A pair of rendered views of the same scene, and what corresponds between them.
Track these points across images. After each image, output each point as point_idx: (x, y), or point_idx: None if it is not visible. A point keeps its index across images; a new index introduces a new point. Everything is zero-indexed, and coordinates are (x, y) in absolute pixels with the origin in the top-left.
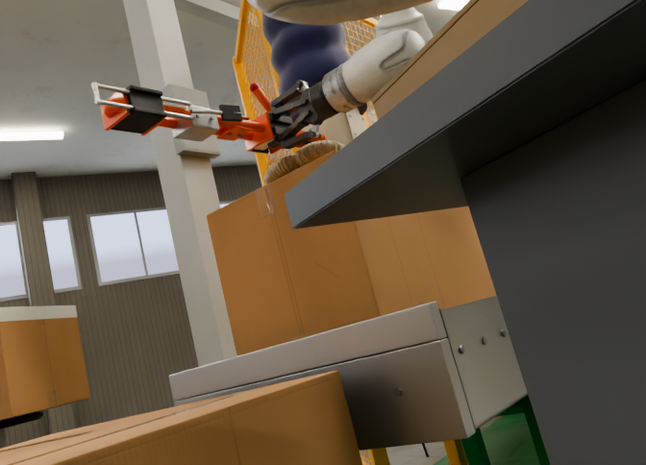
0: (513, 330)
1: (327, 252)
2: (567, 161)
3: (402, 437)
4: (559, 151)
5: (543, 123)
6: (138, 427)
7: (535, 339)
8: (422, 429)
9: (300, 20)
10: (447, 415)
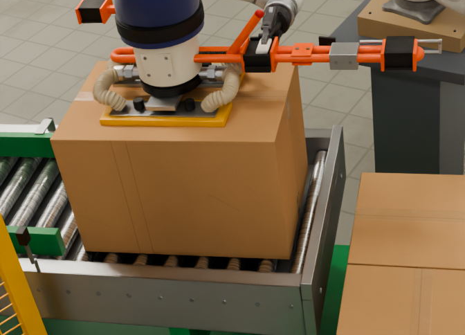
0: (441, 97)
1: (299, 129)
2: None
3: (342, 196)
4: None
5: None
6: (457, 205)
7: (443, 97)
8: (343, 186)
9: None
10: (344, 172)
